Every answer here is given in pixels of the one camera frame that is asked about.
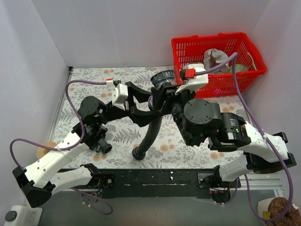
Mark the black corrugated hose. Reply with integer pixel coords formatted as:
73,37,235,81
132,98,163,161

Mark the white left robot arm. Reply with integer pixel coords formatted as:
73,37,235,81
12,80,162,208

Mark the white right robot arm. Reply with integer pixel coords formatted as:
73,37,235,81
149,82,296,188

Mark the floral table mat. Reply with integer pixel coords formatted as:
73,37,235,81
51,66,242,169

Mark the grey tee pipe fitting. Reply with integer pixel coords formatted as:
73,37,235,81
94,138,112,154

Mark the red plastic basket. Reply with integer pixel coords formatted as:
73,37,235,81
171,32,267,98

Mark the crumpled grey paper bag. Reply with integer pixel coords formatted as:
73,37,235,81
203,48,229,70

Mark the green netted melon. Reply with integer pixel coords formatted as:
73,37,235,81
235,52,257,73

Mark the beige tape roll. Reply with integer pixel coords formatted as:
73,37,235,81
36,141,57,159

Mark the brown item in white cup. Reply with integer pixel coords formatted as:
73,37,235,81
257,197,301,226

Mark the white grey button device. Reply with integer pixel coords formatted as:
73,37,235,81
4,205,42,226

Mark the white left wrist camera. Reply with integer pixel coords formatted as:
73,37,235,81
106,79,128,111

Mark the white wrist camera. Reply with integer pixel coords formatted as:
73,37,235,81
106,79,128,111
175,63,209,96

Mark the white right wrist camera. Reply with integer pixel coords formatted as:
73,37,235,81
175,63,209,96

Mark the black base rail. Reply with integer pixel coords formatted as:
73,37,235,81
79,168,233,198

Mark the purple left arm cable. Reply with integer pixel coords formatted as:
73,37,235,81
9,79,113,216

